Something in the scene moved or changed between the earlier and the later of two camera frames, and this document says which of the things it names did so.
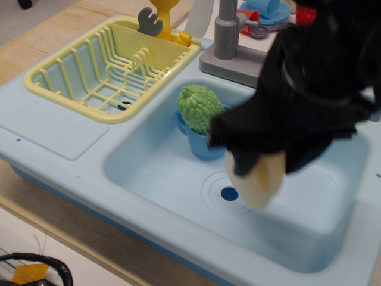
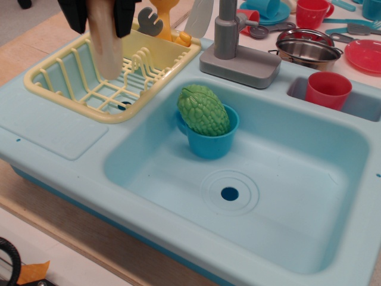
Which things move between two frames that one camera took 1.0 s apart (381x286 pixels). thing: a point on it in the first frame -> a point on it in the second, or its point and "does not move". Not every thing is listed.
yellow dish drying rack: (114, 73) does not move
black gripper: (298, 112) -> (76, 12)
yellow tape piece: (29, 273) does not move
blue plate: (281, 15) does not move
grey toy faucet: (225, 58) does not move
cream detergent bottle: (263, 182) -> (106, 43)
